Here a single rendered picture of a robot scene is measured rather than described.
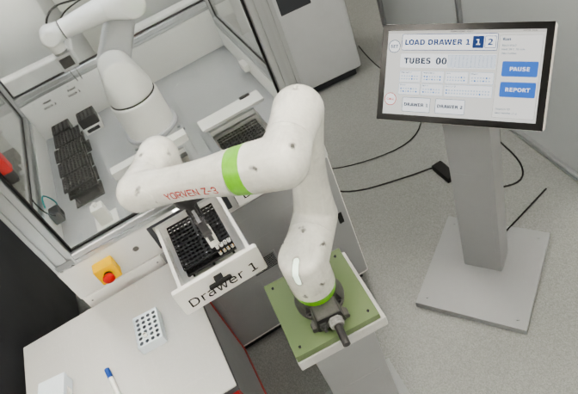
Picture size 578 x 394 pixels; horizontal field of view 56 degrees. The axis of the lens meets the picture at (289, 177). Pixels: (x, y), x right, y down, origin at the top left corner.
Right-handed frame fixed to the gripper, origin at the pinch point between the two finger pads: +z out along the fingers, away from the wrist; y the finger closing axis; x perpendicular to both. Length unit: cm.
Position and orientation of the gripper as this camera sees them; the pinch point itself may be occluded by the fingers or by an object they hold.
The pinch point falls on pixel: (210, 236)
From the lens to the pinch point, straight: 172.0
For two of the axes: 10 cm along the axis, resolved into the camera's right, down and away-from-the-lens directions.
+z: 3.1, 6.9, 6.5
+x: 8.6, -5.0, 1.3
